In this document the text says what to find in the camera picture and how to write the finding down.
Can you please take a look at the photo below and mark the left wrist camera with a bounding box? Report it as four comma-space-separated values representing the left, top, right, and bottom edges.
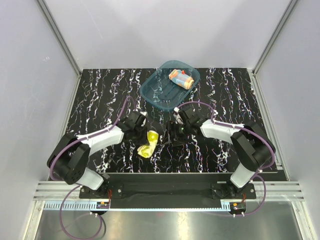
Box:
139, 111, 148, 127

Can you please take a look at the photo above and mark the yellow patterned towel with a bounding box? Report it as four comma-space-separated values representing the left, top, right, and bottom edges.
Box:
137, 130, 159, 159

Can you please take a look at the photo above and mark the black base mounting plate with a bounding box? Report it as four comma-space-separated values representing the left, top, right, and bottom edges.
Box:
79, 173, 257, 211

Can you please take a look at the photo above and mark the left connector board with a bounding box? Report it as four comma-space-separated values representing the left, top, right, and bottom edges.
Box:
96, 199, 111, 209

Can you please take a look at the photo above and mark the aluminium frame post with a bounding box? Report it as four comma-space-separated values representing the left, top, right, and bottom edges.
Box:
252, 0, 300, 76
36, 0, 82, 77

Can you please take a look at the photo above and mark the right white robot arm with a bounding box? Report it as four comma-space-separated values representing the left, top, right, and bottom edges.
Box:
164, 118, 276, 199

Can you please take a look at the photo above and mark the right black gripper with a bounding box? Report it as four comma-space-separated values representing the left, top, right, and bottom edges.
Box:
161, 120, 192, 147

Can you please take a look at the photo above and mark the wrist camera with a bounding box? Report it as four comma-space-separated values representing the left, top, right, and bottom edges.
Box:
173, 106, 200, 126
139, 111, 148, 127

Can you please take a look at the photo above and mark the teal plastic basin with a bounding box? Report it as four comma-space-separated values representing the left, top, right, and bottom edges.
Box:
139, 60, 201, 112

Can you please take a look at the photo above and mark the right connector board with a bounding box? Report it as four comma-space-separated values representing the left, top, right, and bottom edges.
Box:
230, 202, 247, 212

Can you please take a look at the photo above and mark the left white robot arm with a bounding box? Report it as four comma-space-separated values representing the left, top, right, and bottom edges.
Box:
47, 110, 148, 198

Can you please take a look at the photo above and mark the connector board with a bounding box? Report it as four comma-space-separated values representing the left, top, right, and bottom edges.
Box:
96, 199, 111, 209
230, 202, 247, 212

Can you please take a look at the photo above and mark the right aluminium frame post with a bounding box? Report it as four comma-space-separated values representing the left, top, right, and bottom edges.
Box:
252, 0, 300, 76

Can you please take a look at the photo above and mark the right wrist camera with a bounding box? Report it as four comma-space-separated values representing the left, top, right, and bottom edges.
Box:
173, 106, 200, 126

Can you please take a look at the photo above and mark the orange polka dot towel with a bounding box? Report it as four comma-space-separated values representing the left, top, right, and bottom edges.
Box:
168, 69, 195, 90

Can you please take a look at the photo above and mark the front aluminium rail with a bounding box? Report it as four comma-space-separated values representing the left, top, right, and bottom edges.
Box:
33, 181, 304, 202

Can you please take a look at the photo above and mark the left aluminium frame post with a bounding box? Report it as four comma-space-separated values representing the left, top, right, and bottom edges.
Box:
36, 0, 82, 77

